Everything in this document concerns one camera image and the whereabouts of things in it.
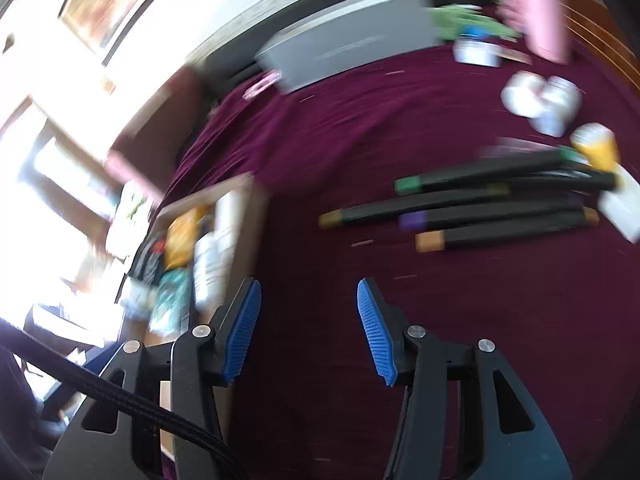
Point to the white plastic bottle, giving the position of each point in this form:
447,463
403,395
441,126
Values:
557,105

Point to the small blue round item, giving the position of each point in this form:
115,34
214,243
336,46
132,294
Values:
473,32

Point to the black printed packet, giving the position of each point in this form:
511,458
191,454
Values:
147,260

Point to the orange snack packet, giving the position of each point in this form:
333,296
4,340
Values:
185,237

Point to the brown printed card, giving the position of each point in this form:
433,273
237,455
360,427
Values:
516,57

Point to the black marker olive cap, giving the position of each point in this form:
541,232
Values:
560,183

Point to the pink thermos flask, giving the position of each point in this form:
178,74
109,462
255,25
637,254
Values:
545,15

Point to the brown cushion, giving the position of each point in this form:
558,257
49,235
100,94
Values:
160,125

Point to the green cloth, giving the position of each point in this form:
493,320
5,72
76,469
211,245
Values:
460,17

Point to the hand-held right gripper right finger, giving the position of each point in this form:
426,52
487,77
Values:
375,340

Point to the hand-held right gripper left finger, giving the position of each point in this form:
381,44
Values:
242,330

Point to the maroon blanket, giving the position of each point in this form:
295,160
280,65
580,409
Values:
350,135

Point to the pink patterned packet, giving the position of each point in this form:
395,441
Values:
262,85

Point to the black marker tan cap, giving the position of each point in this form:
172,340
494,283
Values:
390,208

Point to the small white charger box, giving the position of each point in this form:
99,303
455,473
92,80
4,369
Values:
475,52

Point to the white bottle red label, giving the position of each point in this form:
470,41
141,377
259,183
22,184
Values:
522,94

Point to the grey rectangular box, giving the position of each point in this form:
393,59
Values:
350,35

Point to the white charger plug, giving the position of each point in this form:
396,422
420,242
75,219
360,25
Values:
622,207

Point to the framed wall picture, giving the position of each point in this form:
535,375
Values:
115,0

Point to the wooden side panel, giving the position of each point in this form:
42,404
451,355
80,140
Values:
610,35

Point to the black marker purple cap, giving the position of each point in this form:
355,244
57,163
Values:
500,213

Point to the yellow jar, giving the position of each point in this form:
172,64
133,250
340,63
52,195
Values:
597,147

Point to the black marker green cap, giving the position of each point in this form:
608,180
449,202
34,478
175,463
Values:
475,172

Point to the cardboard box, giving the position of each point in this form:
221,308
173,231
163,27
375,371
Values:
252,230

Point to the white tube bottle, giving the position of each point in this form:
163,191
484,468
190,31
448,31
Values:
231,220

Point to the teal printed packet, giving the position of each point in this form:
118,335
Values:
172,302

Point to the black marker orange cap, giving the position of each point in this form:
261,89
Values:
500,235

